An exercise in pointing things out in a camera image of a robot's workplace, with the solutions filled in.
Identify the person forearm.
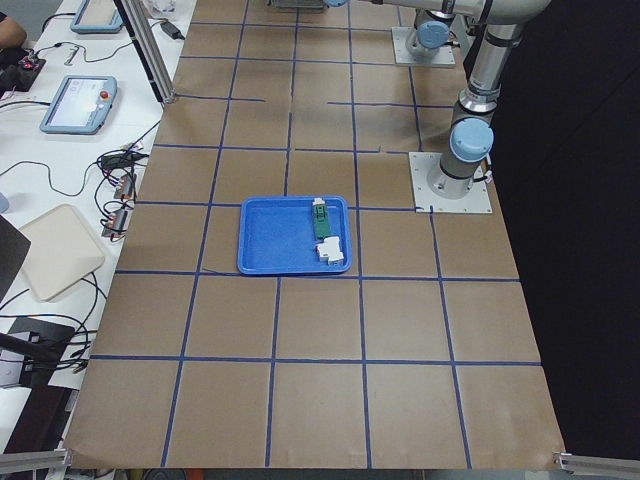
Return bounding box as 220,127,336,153
0,13,27,49

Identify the white circuit breaker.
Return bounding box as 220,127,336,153
315,236,345,265

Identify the green terminal block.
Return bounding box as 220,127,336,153
312,198,331,241

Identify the blue plastic tray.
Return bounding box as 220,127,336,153
237,195,353,276

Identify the beige plastic tray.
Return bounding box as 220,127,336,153
19,204,105,301

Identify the black power adapter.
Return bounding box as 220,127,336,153
160,21,185,40

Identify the near teach pendant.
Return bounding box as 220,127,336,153
39,75,118,135

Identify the teach pendant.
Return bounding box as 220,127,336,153
39,75,118,135
70,0,123,34

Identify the black laptop corner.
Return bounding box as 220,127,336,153
0,217,31,299

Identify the far teach pendant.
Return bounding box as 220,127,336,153
70,0,123,34

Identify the black camera stand base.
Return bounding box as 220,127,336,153
1,316,75,388

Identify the aluminium frame post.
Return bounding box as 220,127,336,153
113,0,176,105

